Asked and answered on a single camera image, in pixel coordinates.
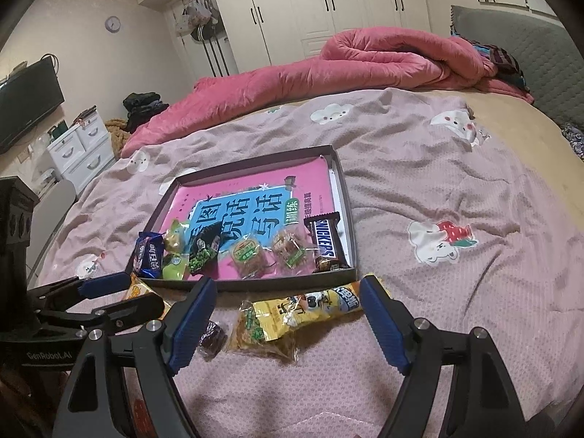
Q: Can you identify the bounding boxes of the clear nut candy packet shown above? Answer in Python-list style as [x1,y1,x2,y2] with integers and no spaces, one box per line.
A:
[271,227,306,273]

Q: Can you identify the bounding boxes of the white drawer cabinet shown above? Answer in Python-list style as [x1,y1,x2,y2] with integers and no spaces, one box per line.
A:
[47,106,115,196]

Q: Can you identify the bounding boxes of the white wardrobe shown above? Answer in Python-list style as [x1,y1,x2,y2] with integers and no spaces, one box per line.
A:
[217,0,431,72]

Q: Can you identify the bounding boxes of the lilac patterned bedspread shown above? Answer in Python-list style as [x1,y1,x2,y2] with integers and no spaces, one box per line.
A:
[39,89,583,437]

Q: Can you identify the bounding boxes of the orange rice cracker packet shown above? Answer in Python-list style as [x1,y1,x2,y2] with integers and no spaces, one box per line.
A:
[124,273,171,319]

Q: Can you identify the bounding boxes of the dark patterned pillow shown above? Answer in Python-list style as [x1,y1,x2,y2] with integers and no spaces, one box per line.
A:
[561,124,584,160]

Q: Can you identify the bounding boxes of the pile of dark clothes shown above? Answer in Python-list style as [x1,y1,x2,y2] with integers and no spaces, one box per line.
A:
[123,92,169,134]

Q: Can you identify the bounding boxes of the round green label pastry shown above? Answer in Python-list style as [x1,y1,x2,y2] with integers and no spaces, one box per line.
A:
[230,235,268,279]

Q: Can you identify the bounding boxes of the black snack packet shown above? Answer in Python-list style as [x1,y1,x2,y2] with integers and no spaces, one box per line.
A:
[188,223,223,275]

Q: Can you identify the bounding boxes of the green jelly packet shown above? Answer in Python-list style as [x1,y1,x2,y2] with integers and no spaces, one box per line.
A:
[162,219,188,281]

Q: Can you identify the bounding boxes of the hanging bags on door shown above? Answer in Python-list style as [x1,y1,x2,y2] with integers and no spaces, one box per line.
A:
[175,0,225,43]

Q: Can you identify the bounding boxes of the yellow long snack packet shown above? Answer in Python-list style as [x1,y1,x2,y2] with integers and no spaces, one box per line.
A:
[253,281,362,341]

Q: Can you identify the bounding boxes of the brown knitted blanket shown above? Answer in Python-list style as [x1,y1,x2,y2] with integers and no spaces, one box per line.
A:
[104,119,131,159]

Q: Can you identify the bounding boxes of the Snickers bar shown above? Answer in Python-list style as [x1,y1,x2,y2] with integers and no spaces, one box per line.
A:
[304,212,349,272]

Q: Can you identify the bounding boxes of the round wall clock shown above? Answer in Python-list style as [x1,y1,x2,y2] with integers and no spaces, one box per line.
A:
[105,16,122,34]

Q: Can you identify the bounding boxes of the small dark foil candy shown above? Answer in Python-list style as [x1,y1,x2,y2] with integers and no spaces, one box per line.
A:
[197,321,228,361]

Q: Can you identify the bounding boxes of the blue Oreo packet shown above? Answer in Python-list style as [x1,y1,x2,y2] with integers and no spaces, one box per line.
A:
[132,231,164,279]

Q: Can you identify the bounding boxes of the dark shallow box tray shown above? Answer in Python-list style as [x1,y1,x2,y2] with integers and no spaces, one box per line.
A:
[145,145,357,293]

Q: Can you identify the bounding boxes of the black television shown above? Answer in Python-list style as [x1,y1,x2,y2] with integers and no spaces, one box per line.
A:
[0,57,64,153]

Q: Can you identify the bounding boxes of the pink Chinese workbook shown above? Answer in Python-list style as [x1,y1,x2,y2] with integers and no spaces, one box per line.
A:
[151,155,335,282]

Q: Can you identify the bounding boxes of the folded colourful clothes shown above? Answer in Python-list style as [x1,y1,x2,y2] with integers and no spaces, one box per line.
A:
[470,41,530,92]

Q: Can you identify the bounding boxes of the pink quilt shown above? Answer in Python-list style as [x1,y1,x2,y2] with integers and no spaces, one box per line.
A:
[121,27,534,158]

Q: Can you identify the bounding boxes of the grey padded headboard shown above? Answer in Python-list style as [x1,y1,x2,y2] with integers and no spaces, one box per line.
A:
[450,5,583,128]

